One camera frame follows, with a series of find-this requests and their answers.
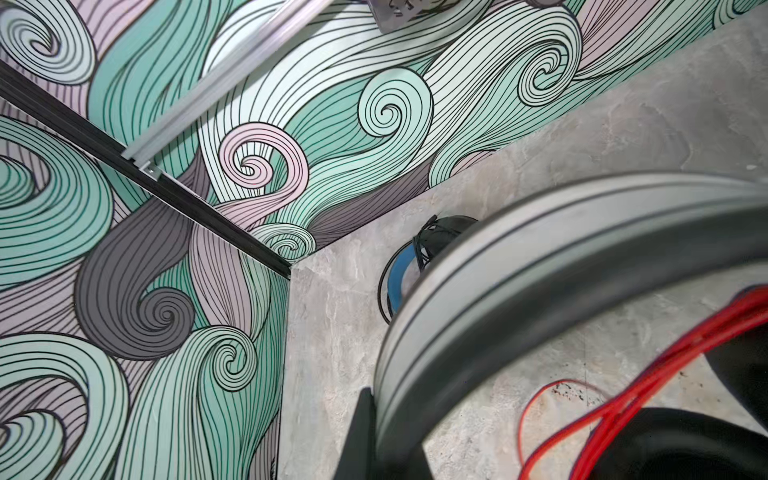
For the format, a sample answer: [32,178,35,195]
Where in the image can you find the black wall shelf tray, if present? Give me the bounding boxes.
[366,0,456,33]

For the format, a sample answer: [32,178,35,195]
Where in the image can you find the aluminium wall rail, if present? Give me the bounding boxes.
[122,0,331,167]

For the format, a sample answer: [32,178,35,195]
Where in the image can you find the black corner frame post left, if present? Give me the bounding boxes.
[1,63,290,279]

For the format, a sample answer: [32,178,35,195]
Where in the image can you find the white black headphones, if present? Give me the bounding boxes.
[373,172,767,472]

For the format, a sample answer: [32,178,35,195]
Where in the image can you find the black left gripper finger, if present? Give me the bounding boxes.
[333,387,376,480]

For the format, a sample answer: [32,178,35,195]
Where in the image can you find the black blue gaming headset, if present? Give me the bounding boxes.
[376,215,478,325]

